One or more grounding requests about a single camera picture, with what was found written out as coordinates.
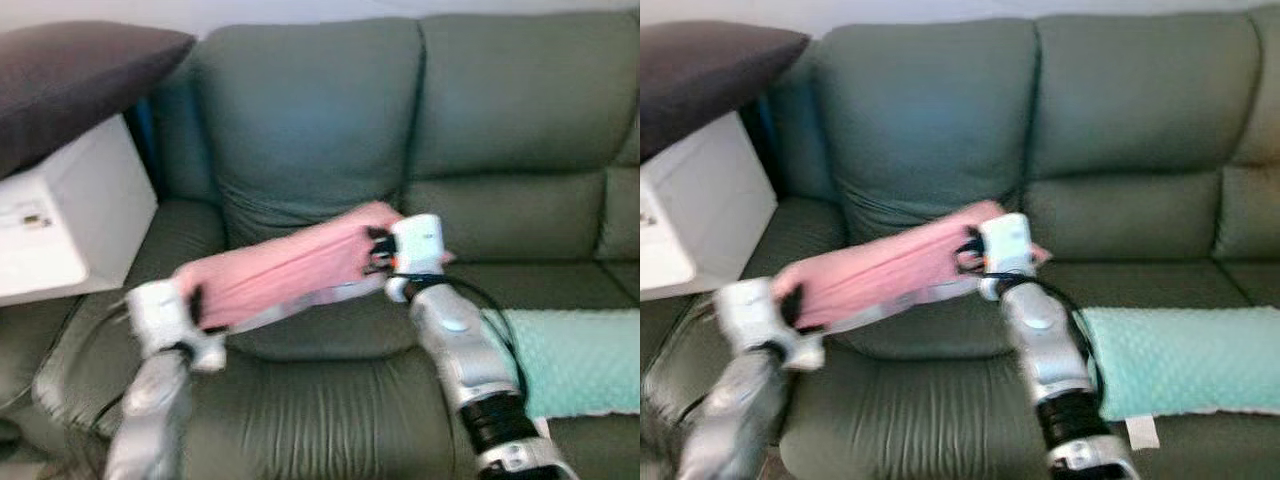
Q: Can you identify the pink dotted pillow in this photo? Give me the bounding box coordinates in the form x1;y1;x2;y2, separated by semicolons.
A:
172;201;456;334
770;200;1053;334

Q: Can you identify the dark green leather sofa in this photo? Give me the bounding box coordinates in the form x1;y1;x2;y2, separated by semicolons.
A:
0;10;641;480
640;10;1280;480

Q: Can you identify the teal dotted pillow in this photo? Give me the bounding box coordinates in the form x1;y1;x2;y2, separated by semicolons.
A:
495;308;641;439
1083;305;1280;451

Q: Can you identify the dark grey brown pillow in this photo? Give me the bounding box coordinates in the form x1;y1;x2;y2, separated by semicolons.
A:
0;21;197;181
640;21;811;166

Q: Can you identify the white cabinet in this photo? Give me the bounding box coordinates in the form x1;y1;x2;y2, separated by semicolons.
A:
640;110;779;303
0;113;159;308

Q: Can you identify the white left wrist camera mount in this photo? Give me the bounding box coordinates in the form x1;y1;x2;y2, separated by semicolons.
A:
715;278;826;373
127;280;226;373

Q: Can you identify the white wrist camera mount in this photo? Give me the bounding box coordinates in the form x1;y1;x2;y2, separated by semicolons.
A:
388;214;446;279
715;278;826;373
127;280;226;373
978;213;1036;279

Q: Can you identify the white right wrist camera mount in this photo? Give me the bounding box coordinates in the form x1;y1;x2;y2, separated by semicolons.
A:
978;213;1036;279
388;214;446;279

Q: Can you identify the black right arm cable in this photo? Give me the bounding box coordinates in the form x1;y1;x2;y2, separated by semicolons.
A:
1010;275;1106;406
420;275;526;391

